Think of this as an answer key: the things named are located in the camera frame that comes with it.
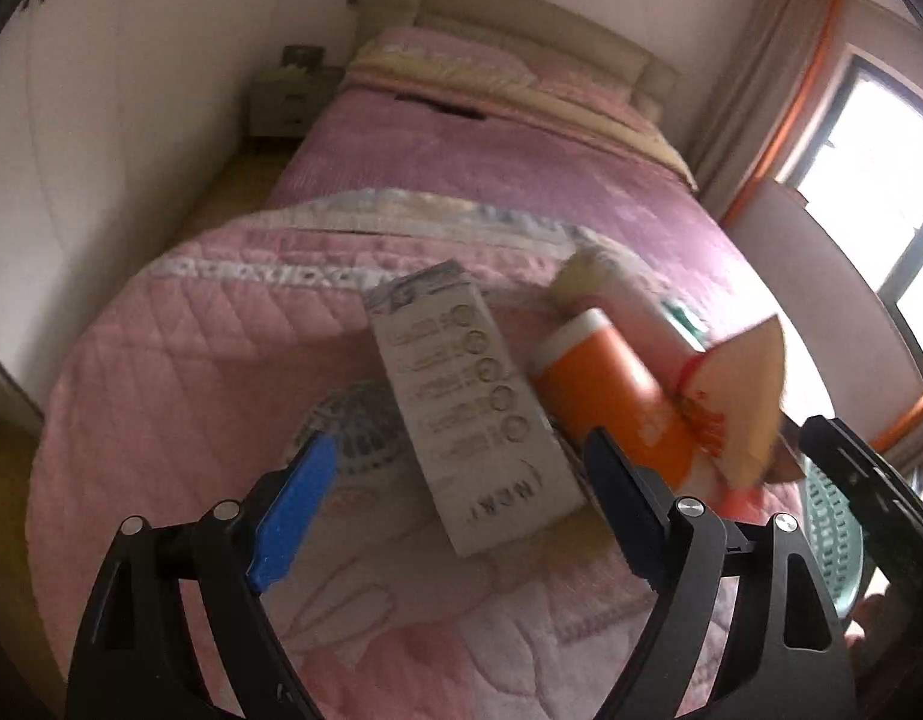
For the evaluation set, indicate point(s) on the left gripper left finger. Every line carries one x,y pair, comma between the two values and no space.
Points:
134,656

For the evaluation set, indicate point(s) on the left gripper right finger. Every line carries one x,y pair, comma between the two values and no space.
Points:
785,655

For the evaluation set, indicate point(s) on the mint green laundry basket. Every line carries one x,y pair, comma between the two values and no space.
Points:
836,539

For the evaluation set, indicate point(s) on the orange cone paper cup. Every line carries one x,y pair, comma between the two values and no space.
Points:
731,396

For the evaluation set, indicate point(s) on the grey printed carton box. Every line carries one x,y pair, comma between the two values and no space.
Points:
491,460

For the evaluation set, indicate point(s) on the orange white paper cup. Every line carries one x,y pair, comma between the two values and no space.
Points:
587,376

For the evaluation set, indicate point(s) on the pink floral paper cup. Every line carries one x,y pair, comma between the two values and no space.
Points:
664,331

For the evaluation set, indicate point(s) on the brown cardboard piece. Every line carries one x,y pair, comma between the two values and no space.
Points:
786,465

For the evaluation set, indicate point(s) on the red plastic bag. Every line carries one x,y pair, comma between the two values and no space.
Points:
740,505

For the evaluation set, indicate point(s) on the person's right hand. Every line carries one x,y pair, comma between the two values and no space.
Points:
863,619

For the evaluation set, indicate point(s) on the pink quilted blanket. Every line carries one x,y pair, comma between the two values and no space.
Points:
201,373

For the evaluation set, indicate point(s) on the window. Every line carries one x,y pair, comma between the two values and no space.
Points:
861,176

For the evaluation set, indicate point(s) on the pink pillow right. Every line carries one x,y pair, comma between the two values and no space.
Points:
589,88

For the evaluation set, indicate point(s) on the pink pillow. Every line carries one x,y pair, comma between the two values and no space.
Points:
444,48
589,88

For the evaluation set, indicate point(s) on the purple bedspread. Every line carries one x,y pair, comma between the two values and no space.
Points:
375,139

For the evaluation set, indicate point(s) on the white wardrobe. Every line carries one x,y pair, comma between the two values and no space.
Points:
114,116

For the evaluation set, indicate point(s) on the beige nightstand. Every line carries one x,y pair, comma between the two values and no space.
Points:
284,102

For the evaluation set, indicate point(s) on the black device on nightstand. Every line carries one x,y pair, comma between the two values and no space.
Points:
303,56

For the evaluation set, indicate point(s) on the yellow folded blanket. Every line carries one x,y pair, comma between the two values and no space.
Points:
494,95

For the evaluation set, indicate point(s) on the pink pillow left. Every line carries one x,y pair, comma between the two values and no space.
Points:
444,48

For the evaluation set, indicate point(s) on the beige padded headboard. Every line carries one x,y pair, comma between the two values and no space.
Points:
527,28

